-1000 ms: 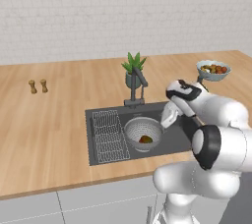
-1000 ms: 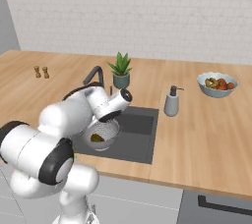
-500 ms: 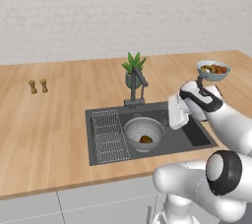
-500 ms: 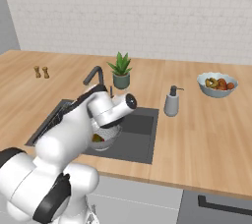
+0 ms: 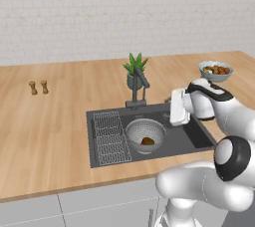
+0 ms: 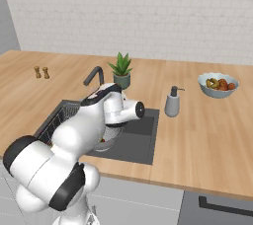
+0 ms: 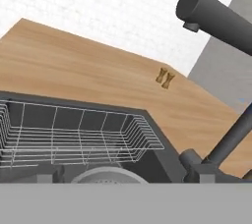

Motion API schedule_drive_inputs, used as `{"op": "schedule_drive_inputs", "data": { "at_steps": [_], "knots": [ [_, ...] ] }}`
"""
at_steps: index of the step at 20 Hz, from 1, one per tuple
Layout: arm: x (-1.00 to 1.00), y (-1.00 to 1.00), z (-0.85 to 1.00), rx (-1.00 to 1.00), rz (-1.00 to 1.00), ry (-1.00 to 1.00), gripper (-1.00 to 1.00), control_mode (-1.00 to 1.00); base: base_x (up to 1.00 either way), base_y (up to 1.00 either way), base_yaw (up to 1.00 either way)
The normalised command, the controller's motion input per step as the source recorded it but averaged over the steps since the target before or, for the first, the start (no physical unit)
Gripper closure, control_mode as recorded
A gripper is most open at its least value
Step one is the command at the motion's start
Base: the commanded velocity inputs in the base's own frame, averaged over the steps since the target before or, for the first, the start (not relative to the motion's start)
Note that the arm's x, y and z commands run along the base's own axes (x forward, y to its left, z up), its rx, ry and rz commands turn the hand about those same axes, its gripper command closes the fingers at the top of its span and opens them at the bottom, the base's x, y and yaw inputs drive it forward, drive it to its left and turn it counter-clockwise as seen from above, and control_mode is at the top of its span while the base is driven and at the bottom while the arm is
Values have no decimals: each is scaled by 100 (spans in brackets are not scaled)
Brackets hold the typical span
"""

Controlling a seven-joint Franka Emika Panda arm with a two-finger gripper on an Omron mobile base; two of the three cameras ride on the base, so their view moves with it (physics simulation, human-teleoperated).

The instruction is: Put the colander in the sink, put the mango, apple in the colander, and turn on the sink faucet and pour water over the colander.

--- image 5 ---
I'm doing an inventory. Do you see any white colander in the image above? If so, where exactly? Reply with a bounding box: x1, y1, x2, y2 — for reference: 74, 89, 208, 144
125, 117, 167, 155

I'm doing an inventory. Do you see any grey cupboard handle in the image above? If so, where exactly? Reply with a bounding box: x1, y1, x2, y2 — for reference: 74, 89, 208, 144
148, 207, 155, 227

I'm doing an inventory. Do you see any grey cupboard door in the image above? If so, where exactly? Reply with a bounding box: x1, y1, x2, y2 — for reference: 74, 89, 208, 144
57, 178, 167, 227
0, 193, 65, 227

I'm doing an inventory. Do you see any dark grey faucet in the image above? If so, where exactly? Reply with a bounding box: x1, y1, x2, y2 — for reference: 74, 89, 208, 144
125, 68, 151, 110

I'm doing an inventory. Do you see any blue bowl of fruit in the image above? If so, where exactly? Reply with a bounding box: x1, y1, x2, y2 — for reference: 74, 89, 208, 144
198, 60, 235, 83

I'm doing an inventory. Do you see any red green mango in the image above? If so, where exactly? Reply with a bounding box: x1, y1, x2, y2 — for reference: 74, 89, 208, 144
140, 136, 156, 147

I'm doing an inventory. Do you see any dark grey sink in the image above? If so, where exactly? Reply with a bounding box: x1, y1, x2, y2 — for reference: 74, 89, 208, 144
85, 103, 218, 169

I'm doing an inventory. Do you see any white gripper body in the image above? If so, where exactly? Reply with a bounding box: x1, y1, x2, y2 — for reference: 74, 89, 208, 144
169, 88, 192, 126

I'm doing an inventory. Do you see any white wire sink rack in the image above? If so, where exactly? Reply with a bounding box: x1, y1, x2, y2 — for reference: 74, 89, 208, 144
92, 111, 133, 166

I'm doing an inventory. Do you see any brown wooden shaker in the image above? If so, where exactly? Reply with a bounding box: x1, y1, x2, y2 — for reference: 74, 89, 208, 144
28, 80, 39, 97
40, 80, 50, 96

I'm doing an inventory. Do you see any green potted plant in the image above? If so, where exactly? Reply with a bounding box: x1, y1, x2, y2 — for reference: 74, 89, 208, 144
122, 52, 149, 92

